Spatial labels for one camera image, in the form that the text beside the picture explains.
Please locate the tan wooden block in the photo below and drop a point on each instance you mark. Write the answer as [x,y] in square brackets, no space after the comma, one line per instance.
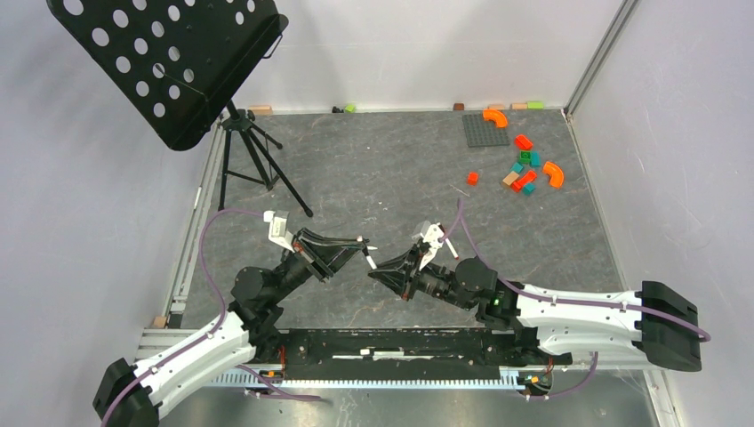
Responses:
[510,178]

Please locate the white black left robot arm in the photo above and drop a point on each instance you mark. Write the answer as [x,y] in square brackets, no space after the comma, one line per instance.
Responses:
[145,392]

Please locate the orange curved block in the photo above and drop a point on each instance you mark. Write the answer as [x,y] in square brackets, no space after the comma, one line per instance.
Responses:
[554,173]
[495,116]

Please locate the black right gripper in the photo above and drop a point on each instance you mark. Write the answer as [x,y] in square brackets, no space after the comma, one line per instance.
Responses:
[402,273]

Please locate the grey lego baseplate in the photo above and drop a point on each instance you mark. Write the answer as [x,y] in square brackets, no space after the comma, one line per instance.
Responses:
[480,133]

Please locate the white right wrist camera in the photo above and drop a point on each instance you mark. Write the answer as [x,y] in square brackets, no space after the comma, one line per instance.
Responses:
[428,236]

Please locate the teal brick right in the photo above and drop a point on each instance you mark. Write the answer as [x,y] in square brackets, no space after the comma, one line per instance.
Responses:
[535,160]

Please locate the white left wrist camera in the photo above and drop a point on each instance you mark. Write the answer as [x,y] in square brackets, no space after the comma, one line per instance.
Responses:
[278,233]

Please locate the white pen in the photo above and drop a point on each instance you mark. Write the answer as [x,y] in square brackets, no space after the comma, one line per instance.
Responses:
[371,262]
[452,249]

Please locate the red long brick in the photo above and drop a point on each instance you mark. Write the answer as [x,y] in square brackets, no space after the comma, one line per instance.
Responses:
[521,182]

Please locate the orange curved block right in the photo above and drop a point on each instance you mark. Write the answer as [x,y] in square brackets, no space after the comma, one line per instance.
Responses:
[554,173]

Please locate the red brick upper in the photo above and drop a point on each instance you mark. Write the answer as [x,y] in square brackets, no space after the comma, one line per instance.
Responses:
[523,142]

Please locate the orange curved block top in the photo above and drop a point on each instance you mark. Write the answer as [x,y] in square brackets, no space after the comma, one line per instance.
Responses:
[495,116]

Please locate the black perforated music stand desk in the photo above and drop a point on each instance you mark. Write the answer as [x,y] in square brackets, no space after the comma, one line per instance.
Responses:
[178,62]

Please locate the green lego brick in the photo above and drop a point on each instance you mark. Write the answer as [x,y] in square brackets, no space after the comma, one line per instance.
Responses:
[525,157]

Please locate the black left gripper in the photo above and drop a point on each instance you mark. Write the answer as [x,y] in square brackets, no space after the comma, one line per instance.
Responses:
[324,256]

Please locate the wooden block at wall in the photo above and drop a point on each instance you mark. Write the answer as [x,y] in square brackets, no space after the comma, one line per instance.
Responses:
[261,110]

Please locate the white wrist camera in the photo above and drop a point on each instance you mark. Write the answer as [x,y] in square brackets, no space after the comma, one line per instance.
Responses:
[428,236]
[278,233]

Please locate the teal brick lower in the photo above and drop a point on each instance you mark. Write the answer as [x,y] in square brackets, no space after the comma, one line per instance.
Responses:
[528,188]

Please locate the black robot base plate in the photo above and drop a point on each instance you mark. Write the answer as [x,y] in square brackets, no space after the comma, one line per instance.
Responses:
[474,353]

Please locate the black tripod stand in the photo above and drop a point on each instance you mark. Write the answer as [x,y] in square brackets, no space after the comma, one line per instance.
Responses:
[240,125]

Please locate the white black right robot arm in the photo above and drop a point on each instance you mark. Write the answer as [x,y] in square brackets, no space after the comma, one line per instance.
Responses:
[654,322]

